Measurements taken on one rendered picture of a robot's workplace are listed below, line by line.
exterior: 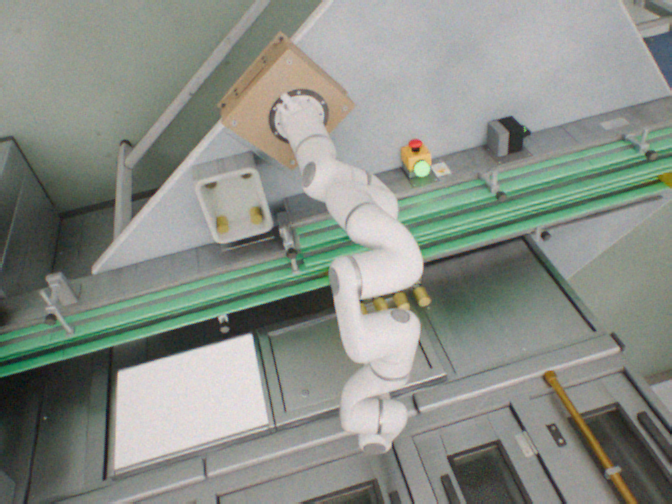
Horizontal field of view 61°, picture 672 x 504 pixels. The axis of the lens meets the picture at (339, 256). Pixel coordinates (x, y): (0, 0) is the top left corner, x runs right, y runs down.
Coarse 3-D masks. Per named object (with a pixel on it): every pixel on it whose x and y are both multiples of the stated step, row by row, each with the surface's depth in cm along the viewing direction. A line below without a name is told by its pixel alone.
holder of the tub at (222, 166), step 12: (228, 156) 158; (240, 156) 158; (252, 156) 157; (192, 168) 157; (204, 168) 156; (216, 168) 155; (228, 168) 154; (240, 168) 153; (240, 240) 174; (252, 240) 174
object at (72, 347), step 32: (608, 192) 183; (640, 192) 180; (480, 224) 179; (512, 224) 178; (256, 288) 172; (288, 288) 170; (160, 320) 168; (192, 320) 166; (32, 352) 166; (64, 352) 164
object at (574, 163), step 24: (624, 144) 172; (648, 144) 170; (528, 168) 169; (552, 168) 168; (576, 168) 166; (432, 192) 167; (456, 192) 166; (480, 192) 164; (504, 192) 164; (408, 216) 161; (312, 240) 159
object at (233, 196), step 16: (224, 176) 152; (240, 176) 161; (256, 176) 154; (208, 192) 162; (224, 192) 163; (240, 192) 165; (256, 192) 166; (208, 208) 160; (224, 208) 167; (240, 208) 168; (208, 224) 161; (240, 224) 169; (256, 224) 168; (272, 224) 166; (224, 240) 166
